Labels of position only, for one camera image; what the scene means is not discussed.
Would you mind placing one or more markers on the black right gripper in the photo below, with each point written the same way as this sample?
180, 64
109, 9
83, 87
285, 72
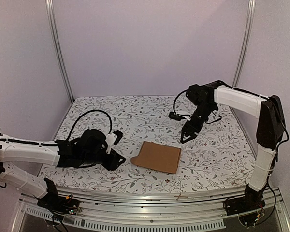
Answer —
193, 125

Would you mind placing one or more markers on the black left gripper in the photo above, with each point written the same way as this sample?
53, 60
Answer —
113, 164

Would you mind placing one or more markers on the brown cardboard box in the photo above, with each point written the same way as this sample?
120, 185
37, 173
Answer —
162, 158

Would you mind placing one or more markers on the floral patterned table mat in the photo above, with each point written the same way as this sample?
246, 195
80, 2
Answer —
220, 157

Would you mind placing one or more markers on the right robot arm white sleeve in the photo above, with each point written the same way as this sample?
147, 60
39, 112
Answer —
267, 110

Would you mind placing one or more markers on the robot arm white sleeve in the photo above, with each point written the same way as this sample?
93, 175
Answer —
12, 149
267, 110

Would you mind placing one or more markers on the left robot arm white sleeve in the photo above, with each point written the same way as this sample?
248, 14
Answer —
12, 149

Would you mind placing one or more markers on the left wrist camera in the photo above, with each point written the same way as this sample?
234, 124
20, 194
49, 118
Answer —
113, 139

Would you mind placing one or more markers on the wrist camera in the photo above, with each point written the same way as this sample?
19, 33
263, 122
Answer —
113, 139
178, 117

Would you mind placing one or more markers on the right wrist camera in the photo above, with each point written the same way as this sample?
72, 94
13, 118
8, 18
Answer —
178, 117

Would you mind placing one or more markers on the aluminium front rail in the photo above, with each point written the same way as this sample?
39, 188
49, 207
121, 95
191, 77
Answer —
124, 212

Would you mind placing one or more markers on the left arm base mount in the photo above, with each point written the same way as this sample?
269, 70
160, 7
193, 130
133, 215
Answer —
58, 204

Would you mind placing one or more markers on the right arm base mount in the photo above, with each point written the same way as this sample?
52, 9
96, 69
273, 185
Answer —
233, 205

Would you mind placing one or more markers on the right aluminium frame post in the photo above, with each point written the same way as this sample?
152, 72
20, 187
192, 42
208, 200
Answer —
245, 42

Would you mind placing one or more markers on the aluminium frame post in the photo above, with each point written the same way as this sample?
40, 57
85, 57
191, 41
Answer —
245, 42
58, 51

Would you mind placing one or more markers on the left aluminium frame post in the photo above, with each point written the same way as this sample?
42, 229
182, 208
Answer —
58, 51

